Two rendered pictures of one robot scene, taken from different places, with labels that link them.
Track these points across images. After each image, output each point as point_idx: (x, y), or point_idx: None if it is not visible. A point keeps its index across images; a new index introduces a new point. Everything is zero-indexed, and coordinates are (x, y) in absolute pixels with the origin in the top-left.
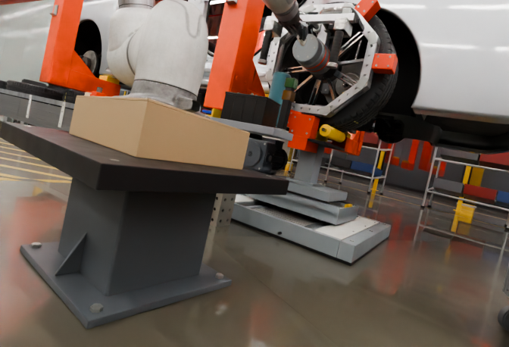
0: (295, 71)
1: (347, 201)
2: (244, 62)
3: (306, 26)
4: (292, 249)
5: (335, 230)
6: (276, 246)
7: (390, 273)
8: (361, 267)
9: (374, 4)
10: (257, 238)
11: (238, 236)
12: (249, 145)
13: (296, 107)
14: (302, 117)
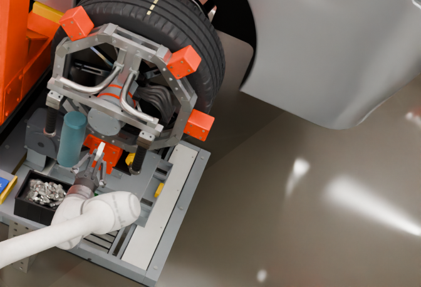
0: (90, 71)
1: (160, 172)
2: (14, 64)
3: (104, 186)
4: (103, 284)
5: (142, 241)
6: (88, 286)
7: (185, 283)
8: (162, 284)
9: (191, 73)
10: (69, 276)
11: (51, 283)
12: (38, 137)
13: (96, 134)
14: (104, 147)
